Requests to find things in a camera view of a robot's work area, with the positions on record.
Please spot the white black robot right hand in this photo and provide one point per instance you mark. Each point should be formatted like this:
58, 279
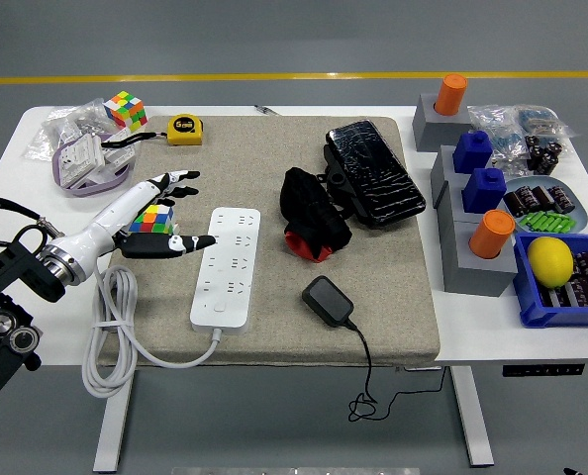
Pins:
571, 471

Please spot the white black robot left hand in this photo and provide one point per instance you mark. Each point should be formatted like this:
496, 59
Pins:
111, 218

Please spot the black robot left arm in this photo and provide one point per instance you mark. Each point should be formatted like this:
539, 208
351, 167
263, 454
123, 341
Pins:
2, 277

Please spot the multicolour puzzle cube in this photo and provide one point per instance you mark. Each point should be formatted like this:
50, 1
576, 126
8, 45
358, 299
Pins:
150, 220
126, 111

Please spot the black table control panel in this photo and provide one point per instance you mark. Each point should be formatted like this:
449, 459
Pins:
543, 370

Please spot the white table leg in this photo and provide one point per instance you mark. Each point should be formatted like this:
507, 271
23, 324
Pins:
472, 420
111, 425

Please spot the yellow tape measure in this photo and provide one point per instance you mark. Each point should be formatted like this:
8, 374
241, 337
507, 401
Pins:
185, 129

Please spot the blue plastic bin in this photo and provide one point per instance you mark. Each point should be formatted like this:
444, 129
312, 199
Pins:
526, 312

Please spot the black capacitors pile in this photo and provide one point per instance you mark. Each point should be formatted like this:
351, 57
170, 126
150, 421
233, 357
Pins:
583, 289

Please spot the grey-brown fabric mat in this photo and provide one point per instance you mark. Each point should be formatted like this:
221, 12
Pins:
274, 307

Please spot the silver pen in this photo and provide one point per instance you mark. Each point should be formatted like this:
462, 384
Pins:
266, 110

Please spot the black red fabric bundle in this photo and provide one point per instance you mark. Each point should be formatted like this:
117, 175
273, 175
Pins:
309, 208

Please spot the yellow lemon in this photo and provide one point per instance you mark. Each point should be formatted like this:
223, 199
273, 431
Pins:
550, 262

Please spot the grey socket block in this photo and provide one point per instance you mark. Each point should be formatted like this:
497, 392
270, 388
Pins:
442, 170
452, 213
477, 277
435, 128

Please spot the orange cylinder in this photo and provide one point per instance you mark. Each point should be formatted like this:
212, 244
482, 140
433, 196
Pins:
492, 233
451, 95

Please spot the green cylindrical cells pile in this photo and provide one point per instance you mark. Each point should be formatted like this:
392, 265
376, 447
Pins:
546, 221

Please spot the light blue plate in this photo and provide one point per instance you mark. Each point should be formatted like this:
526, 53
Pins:
580, 213

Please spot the black glossy wrapped device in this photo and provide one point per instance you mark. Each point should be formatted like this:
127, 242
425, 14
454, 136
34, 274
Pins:
373, 168

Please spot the black capacitor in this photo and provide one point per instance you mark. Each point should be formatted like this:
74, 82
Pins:
529, 198
514, 204
544, 196
562, 199

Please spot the blue peg block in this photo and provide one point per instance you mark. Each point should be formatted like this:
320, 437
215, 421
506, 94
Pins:
472, 151
483, 190

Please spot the clear bag of black capacitors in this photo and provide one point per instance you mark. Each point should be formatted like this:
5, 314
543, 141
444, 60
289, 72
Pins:
544, 156

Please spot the clear bag of blue resistors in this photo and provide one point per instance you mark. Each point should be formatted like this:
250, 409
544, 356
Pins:
502, 133

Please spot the clear bag of blue parts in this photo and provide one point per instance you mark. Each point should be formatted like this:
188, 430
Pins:
541, 119

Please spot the white wall socket panel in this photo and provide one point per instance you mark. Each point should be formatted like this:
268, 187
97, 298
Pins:
118, 156
78, 161

